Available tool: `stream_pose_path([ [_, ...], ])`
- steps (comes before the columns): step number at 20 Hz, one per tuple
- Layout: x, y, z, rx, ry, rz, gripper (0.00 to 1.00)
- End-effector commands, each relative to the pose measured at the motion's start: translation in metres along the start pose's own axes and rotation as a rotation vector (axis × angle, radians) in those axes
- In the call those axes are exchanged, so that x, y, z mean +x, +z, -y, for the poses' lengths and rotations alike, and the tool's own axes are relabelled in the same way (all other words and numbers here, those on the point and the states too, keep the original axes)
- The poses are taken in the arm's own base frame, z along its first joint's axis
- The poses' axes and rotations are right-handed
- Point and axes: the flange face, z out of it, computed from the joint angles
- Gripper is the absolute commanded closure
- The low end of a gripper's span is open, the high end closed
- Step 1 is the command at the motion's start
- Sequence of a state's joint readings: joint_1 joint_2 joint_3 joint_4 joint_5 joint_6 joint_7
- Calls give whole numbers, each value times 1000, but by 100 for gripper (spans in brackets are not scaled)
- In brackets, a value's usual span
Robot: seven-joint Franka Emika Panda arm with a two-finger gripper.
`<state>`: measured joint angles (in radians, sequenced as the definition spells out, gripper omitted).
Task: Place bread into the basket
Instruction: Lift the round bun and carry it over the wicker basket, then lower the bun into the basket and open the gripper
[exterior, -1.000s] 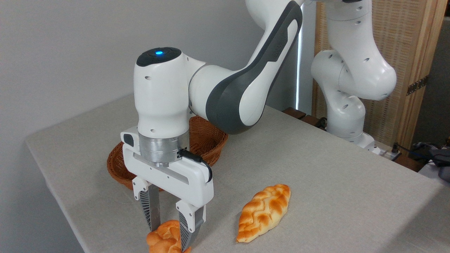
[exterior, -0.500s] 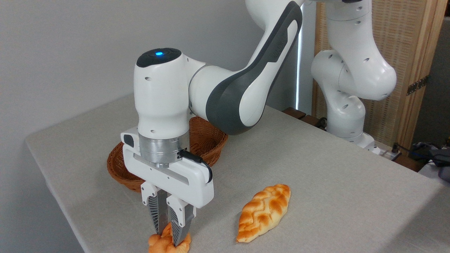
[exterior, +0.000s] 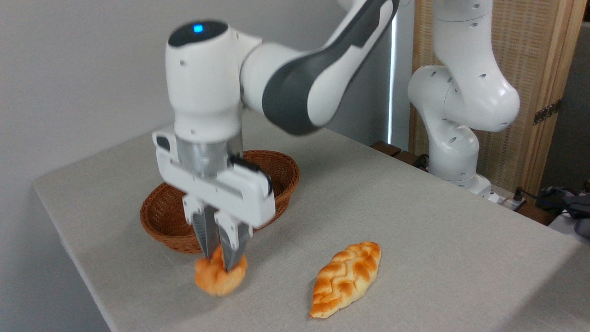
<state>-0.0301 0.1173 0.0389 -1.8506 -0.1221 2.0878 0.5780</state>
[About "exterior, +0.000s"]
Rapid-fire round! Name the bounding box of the long braided bread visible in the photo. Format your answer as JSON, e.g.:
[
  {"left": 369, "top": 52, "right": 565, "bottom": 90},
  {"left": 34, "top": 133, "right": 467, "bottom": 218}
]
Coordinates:
[{"left": 310, "top": 241, "right": 382, "bottom": 319}]

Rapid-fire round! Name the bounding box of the grey tablecloth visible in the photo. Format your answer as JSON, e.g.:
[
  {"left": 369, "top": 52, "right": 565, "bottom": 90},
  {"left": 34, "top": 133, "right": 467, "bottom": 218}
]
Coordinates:
[{"left": 32, "top": 105, "right": 590, "bottom": 332}]

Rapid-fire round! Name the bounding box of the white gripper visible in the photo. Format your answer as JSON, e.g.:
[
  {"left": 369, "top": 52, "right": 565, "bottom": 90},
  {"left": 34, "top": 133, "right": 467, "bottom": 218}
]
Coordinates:
[{"left": 156, "top": 148, "right": 276, "bottom": 272}]

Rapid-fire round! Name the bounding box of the brown oval wicker basket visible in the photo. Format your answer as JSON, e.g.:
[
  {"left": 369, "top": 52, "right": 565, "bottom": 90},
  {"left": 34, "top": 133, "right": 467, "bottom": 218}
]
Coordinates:
[{"left": 140, "top": 149, "right": 300, "bottom": 255}]

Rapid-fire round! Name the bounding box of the round knotted bread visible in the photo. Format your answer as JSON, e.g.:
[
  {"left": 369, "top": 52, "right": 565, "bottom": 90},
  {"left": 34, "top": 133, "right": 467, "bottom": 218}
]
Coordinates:
[{"left": 194, "top": 247, "right": 248, "bottom": 296}]

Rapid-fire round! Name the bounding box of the dark cable bundle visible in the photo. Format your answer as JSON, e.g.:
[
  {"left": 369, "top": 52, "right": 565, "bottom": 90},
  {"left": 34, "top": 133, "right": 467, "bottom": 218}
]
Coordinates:
[{"left": 535, "top": 184, "right": 590, "bottom": 239}]

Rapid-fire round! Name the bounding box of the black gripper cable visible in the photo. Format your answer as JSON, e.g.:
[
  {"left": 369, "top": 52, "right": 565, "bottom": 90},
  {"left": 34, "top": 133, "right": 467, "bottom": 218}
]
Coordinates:
[{"left": 230, "top": 156, "right": 273, "bottom": 194}]

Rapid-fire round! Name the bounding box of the metal screen hinge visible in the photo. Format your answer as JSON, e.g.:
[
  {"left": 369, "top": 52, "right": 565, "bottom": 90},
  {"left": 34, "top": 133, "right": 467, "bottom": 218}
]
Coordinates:
[{"left": 533, "top": 99, "right": 562, "bottom": 126}]

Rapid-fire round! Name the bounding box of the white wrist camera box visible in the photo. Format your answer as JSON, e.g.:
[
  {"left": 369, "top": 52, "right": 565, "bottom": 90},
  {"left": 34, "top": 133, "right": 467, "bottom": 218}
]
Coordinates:
[{"left": 152, "top": 131, "right": 177, "bottom": 162}]

